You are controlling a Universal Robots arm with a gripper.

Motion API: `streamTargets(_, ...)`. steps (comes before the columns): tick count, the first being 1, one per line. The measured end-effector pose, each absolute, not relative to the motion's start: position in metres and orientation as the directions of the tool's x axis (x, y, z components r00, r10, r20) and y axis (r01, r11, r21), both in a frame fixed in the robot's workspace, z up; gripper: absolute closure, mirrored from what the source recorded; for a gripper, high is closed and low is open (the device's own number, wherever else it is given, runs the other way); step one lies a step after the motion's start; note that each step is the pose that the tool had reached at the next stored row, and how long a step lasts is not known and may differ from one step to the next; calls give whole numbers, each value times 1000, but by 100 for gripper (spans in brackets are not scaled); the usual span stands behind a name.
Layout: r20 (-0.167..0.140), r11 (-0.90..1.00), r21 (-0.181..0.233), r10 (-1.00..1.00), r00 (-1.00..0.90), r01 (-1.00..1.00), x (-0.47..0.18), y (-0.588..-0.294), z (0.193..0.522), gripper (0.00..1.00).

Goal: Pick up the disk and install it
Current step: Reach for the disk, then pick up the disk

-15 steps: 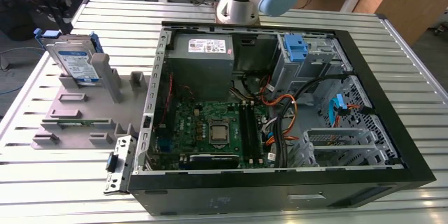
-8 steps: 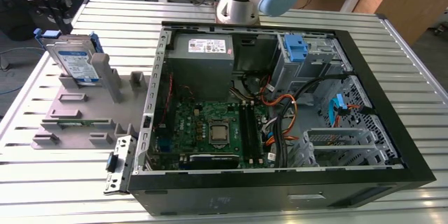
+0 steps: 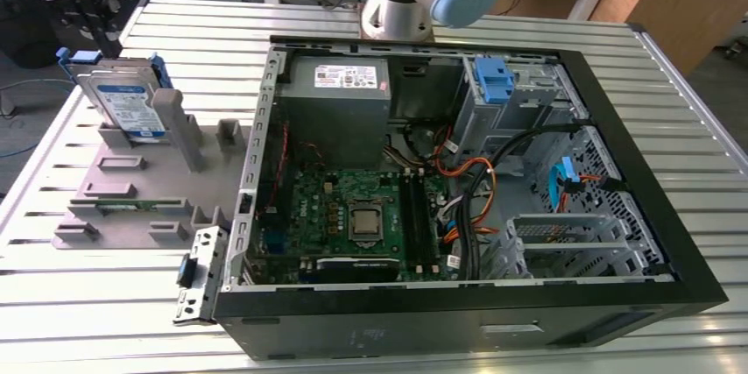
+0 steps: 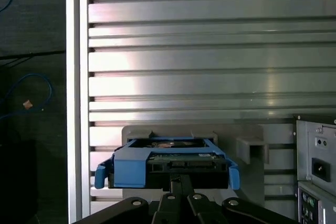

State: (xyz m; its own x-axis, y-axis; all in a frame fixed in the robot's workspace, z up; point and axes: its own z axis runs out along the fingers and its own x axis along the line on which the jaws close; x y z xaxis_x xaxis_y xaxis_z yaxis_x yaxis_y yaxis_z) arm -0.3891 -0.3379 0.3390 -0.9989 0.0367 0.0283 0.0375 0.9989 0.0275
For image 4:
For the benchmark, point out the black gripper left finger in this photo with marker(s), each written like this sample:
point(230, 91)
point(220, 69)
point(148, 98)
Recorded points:
point(131, 205)

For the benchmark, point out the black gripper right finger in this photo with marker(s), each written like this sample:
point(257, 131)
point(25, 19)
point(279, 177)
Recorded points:
point(249, 208)

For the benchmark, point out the hard disk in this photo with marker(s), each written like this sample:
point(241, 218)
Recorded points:
point(131, 166)

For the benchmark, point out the grey parts rack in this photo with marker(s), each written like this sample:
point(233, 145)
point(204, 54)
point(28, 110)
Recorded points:
point(252, 132)

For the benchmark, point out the black PC case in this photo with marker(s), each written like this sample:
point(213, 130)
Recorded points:
point(304, 142)

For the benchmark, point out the grey power supply unit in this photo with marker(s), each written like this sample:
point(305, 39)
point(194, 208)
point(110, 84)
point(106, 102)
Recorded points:
point(315, 153)

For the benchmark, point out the small brown floor scrap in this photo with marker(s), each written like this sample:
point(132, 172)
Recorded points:
point(27, 105)

